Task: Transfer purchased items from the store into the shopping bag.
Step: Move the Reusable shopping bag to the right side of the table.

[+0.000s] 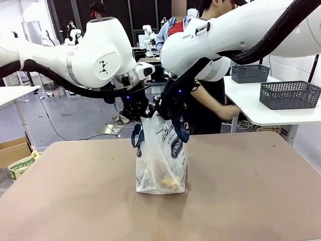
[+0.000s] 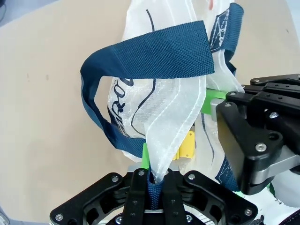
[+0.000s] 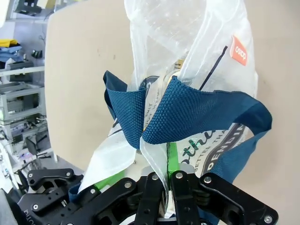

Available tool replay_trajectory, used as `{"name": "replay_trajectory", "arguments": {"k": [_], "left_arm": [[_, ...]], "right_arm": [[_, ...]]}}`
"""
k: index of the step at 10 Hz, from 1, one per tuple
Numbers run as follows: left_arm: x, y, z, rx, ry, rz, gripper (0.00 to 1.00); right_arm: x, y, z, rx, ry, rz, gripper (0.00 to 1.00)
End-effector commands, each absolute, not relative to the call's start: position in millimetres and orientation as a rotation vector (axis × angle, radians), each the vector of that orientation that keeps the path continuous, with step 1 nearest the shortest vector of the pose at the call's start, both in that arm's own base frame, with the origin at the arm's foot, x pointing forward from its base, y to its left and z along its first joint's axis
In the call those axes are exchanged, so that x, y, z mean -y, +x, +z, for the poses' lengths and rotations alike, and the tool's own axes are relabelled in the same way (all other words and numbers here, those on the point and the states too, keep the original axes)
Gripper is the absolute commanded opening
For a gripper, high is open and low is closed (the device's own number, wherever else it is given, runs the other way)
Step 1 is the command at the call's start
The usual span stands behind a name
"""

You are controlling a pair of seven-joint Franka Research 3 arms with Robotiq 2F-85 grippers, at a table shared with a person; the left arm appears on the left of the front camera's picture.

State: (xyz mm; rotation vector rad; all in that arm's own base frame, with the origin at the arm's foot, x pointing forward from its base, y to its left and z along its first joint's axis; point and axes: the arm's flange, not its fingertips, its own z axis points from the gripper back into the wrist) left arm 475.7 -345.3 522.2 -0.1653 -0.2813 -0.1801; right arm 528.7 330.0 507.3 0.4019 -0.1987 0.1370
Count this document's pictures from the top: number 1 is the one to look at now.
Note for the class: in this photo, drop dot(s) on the small white background robot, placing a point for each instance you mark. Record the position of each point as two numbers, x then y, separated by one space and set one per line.
72 35

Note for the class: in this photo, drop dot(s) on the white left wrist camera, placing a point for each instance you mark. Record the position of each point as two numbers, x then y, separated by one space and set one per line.
146 71

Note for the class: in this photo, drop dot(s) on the gray metal panel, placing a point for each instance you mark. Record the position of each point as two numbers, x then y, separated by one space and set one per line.
31 32

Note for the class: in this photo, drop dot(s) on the person's right forearm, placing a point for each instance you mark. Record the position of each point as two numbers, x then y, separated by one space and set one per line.
208 100

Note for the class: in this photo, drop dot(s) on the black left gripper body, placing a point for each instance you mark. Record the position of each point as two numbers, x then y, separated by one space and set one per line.
134 103

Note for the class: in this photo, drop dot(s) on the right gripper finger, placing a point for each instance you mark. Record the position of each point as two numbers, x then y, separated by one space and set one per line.
157 97
154 108

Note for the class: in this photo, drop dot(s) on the black stand pole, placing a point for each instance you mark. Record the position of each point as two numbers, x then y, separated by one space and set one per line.
312 70

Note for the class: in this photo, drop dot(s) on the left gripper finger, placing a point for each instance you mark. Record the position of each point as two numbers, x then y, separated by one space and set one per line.
128 115
146 111

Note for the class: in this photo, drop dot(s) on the white side table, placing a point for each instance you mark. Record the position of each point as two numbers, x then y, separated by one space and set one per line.
250 110

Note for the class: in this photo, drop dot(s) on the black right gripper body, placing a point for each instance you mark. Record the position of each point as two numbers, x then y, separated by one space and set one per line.
175 100

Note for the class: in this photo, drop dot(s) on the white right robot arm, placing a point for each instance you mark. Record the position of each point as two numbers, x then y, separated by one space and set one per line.
238 30

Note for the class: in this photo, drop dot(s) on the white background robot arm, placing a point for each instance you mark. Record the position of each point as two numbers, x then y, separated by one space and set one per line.
148 37

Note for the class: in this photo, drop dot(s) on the person's right hand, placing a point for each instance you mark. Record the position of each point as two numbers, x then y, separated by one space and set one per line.
230 113

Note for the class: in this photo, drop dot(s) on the person in blue shirt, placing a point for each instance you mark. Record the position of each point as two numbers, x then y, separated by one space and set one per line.
165 35

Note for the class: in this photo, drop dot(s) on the brown cardboard box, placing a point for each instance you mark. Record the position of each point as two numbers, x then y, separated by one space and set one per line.
12 153

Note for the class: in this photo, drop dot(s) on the small gray plastic basket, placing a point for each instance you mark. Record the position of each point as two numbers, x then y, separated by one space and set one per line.
250 73

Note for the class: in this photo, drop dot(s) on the person in black shirt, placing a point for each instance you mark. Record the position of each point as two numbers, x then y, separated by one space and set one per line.
210 123

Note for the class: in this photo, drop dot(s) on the white desk with leg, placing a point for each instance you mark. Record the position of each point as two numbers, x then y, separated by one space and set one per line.
12 95

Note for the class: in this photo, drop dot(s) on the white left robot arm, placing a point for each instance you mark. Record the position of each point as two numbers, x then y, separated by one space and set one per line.
95 50

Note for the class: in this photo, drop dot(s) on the flat cardboard box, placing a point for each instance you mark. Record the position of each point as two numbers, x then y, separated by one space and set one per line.
270 129

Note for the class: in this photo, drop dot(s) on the yellow snack item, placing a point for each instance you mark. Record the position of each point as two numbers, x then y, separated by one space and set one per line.
171 182

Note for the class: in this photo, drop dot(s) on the green and white printed carton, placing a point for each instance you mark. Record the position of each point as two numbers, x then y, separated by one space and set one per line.
22 165

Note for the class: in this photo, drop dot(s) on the large gray plastic basket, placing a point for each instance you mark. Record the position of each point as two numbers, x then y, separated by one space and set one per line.
288 96

